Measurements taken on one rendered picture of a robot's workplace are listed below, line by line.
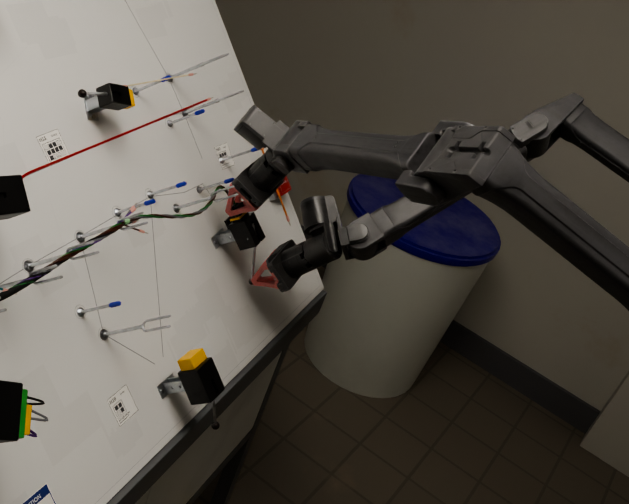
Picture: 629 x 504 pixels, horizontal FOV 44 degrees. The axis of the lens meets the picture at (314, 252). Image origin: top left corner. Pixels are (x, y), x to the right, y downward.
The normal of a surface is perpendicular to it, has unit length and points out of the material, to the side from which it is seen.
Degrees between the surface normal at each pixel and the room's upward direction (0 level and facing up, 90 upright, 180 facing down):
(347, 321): 94
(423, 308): 94
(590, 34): 90
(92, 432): 48
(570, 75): 90
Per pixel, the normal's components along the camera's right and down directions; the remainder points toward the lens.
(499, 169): 0.20, -0.10
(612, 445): -0.51, 0.30
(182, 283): 0.84, -0.20
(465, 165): -0.66, -0.60
